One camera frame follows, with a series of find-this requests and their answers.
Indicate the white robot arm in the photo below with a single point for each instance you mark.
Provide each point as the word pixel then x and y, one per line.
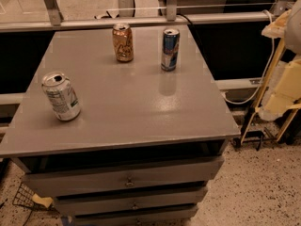
pixel 292 33

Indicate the white green 7up can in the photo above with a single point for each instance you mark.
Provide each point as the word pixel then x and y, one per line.
pixel 61 95

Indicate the metal guard rail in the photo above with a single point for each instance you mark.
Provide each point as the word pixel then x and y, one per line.
pixel 59 15

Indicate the grey drawer cabinet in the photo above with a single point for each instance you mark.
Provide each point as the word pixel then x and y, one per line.
pixel 165 131

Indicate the yellow metal stand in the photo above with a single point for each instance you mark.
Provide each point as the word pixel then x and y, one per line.
pixel 254 109

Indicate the orange soda can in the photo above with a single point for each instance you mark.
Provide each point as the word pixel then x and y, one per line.
pixel 123 42

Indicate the black wire basket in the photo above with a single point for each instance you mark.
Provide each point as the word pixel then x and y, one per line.
pixel 23 198

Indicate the blue silver redbull can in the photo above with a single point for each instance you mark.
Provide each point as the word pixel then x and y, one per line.
pixel 170 49

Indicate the top drawer knob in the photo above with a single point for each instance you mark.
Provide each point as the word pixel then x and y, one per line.
pixel 129 183

